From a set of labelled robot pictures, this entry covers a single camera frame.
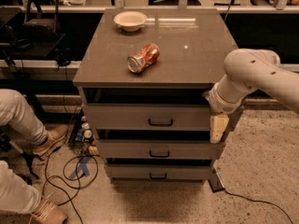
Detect grey drawer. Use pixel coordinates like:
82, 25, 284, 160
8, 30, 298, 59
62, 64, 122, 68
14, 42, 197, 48
82, 104, 210, 131
105, 164, 213, 181
97, 141, 225, 160

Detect white bowl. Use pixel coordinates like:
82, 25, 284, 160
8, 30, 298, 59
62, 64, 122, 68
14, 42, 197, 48
113, 11, 147, 32

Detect crushed red soda can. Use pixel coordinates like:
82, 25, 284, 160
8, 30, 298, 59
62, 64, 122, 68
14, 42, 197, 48
127, 43, 160, 74

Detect person leg white trousers upper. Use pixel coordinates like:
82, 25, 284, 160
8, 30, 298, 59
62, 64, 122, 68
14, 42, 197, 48
0, 89, 48, 146

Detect black floor power box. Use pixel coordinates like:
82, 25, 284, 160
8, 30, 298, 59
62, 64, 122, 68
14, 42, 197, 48
208, 170, 225, 193

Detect grey drawer cabinet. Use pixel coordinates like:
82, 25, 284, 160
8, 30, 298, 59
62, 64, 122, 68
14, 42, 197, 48
74, 8, 236, 168

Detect tan shoe lower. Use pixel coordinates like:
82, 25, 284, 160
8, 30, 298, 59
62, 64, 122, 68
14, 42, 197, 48
31, 197, 68, 224

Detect black bag with handles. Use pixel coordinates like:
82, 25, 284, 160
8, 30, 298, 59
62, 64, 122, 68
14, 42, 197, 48
22, 0, 59, 40

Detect grey bottom drawer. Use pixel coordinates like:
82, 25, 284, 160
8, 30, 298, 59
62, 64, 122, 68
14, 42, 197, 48
105, 164, 213, 181

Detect grey top drawer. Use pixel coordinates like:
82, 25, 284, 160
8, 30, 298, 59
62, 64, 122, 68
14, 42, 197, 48
82, 104, 210, 131

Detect person leg white trousers lower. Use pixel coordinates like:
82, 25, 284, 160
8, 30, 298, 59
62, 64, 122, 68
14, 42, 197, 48
0, 161, 41, 214

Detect black cable on floor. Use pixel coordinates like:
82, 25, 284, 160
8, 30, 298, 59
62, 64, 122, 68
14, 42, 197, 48
41, 146, 100, 224
223, 189, 294, 224

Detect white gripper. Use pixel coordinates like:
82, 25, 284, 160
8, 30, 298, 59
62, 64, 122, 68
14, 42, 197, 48
202, 83, 241, 144

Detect grey middle drawer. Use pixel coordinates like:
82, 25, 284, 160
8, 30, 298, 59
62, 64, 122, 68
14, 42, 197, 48
97, 141, 225, 160

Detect person leg white trousers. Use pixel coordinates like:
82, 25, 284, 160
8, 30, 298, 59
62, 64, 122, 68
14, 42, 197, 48
0, 89, 48, 146
0, 161, 41, 214

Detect black cable on floor left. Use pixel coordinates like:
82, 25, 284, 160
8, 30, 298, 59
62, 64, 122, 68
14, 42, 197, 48
41, 146, 100, 224

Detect black cable on floor right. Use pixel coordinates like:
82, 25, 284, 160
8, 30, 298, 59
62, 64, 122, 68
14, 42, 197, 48
223, 189, 294, 224

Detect tan shoe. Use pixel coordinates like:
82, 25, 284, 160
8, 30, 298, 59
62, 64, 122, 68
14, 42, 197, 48
31, 197, 68, 224
33, 125, 68, 157

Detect blue tape on floor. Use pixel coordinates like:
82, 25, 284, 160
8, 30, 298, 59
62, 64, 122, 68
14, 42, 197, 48
68, 156, 91, 180

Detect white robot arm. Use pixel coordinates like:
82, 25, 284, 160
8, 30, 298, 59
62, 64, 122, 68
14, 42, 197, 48
203, 49, 299, 144

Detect tan shoe upper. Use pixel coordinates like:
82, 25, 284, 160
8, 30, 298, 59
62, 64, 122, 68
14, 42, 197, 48
33, 125, 68, 157

